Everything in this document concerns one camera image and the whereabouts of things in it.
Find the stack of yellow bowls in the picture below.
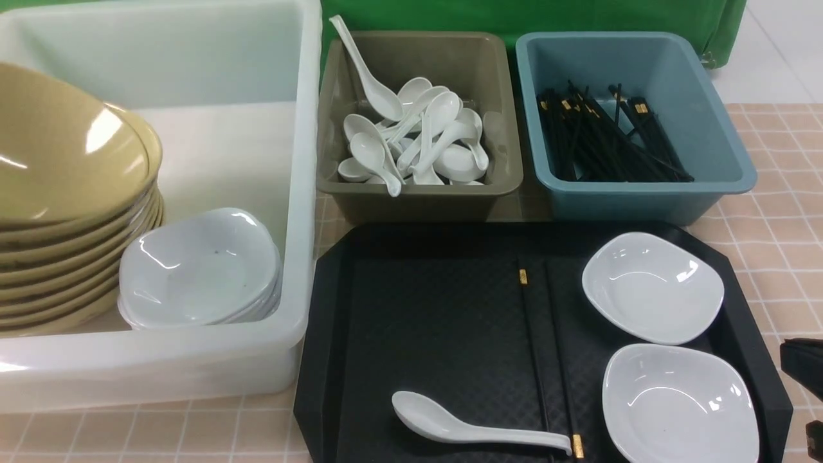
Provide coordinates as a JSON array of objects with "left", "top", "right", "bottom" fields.
[{"left": 0, "top": 103, "right": 165, "bottom": 338}]

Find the large white plastic tub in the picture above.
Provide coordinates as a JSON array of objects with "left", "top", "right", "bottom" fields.
[{"left": 2, "top": 1, "right": 321, "bottom": 413}]

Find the white spoon leaning on bin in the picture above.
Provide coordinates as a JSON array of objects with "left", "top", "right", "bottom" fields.
[{"left": 329, "top": 15, "right": 403, "bottom": 122}]

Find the blue plastic chopstick bin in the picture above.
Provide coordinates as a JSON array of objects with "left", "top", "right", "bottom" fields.
[{"left": 515, "top": 32, "right": 757, "bottom": 226}]

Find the black chopstick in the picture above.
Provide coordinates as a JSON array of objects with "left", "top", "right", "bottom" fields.
[
  {"left": 544, "top": 260, "right": 586, "bottom": 462},
  {"left": 517, "top": 255, "right": 552, "bottom": 431}
]

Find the olive plastic spoon bin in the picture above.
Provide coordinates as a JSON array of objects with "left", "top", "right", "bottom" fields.
[{"left": 316, "top": 30, "right": 523, "bottom": 225}]

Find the black plastic serving tray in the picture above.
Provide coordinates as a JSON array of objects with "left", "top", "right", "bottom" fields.
[{"left": 294, "top": 222, "right": 793, "bottom": 462}]

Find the pile of black chopsticks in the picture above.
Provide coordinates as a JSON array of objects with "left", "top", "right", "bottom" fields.
[{"left": 537, "top": 81, "right": 694, "bottom": 183}]

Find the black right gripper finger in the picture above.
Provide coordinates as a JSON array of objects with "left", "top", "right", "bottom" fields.
[{"left": 779, "top": 338, "right": 822, "bottom": 401}]

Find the stack of white dishes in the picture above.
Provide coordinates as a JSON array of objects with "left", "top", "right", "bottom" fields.
[{"left": 117, "top": 208, "right": 283, "bottom": 329}]

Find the white dish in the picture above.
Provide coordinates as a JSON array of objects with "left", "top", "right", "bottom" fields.
[
  {"left": 581, "top": 232, "right": 724, "bottom": 345},
  {"left": 602, "top": 343, "right": 759, "bottom": 462}
]

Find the pile of white spoons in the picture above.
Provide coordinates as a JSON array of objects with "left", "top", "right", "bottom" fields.
[{"left": 336, "top": 77, "right": 490, "bottom": 186}]

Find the green cloth backdrop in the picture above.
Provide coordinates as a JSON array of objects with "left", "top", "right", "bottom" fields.
[{"left": 321, "top": 1, "right": 746, "bottom": 68}]

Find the yellow noodle bowl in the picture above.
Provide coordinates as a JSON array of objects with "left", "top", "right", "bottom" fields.
[{"left": 1, "top": 62, "right": 158, "bottom": 228}]

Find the white ceramic soup spoon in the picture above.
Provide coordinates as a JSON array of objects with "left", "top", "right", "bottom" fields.
[{"left": 392, "top": 390, "right": 573, "bottom": 455}]

